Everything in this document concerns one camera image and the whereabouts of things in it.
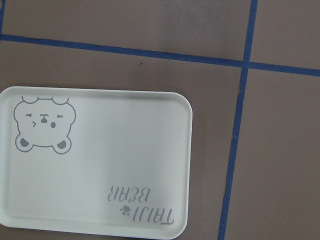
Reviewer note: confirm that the white bear tray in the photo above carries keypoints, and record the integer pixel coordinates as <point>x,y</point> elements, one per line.
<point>105,162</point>

